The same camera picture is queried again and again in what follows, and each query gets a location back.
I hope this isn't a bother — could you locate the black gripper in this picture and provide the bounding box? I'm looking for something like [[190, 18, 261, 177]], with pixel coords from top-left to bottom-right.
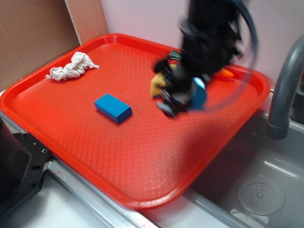
[[154, 19, 241, 117]]

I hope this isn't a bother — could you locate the blue dimpled ball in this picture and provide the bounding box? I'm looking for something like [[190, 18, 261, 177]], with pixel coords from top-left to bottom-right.
[[189, 77, 207, 110]]

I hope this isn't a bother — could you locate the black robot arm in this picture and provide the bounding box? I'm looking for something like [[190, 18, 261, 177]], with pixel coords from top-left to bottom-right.
[[154, 0, 240, 117]]

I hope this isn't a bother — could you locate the yellow sponge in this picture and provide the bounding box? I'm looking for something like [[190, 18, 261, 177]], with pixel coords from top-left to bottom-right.
[[150, 61, 177, 98]]

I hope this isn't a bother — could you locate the orange toy carrot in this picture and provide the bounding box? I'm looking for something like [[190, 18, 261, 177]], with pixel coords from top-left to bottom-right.
[[168, 50, 234, 78]]

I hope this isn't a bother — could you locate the blue rectangular block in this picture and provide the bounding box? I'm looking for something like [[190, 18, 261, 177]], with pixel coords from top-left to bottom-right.
[[94, 94, 133, 124]]

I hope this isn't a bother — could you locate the grey sink faucet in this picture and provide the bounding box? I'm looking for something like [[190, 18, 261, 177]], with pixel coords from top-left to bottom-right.
[[266, 36, 304, 140]]

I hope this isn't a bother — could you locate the red plastic tray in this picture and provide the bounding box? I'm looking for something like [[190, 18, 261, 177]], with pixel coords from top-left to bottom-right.
[[0, 34, 270, 209]]

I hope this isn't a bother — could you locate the grey plastic sink basin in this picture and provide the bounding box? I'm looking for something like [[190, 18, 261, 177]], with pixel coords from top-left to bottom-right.
[[143, 111, 304, 228]]

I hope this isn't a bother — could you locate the crumpled white paper towel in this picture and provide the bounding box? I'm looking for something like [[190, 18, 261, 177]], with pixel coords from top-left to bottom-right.
[[45, 52, 100, 81]]

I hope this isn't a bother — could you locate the light wooden board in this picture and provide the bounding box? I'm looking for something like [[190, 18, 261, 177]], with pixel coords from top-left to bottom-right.
[[65, 0, 109, 45]]

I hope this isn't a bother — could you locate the brown cardboard panel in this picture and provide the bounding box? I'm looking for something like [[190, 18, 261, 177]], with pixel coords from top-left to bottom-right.
[[0, 0, 79, 90]]

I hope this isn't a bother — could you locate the grey-blue robot cable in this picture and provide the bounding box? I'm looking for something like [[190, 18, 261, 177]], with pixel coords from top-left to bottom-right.
[[190, 0, 259, 114]]

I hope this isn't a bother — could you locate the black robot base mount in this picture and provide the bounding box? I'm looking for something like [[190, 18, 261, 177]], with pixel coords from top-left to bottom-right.
[[0, 120, 49, 218]]

